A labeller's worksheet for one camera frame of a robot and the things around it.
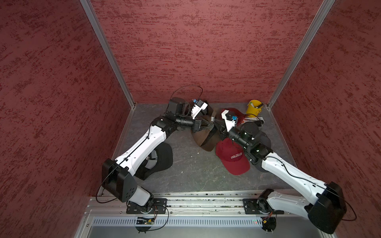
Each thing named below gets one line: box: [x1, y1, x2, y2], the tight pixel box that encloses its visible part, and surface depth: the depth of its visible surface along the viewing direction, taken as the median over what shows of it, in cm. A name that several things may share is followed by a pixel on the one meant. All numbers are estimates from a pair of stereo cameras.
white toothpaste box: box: [243, 117, 265, 124], surface depth 112 cm
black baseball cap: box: [134, 142, 174, 180], surface depth 89 cm
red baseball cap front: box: [215, 137, 251, 176], surface depth 87 cm
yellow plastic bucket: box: [246, 99, 263, 118], surface depth 112 cm
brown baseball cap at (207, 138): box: [191, 115, 221, 152], surface depth 74 cm
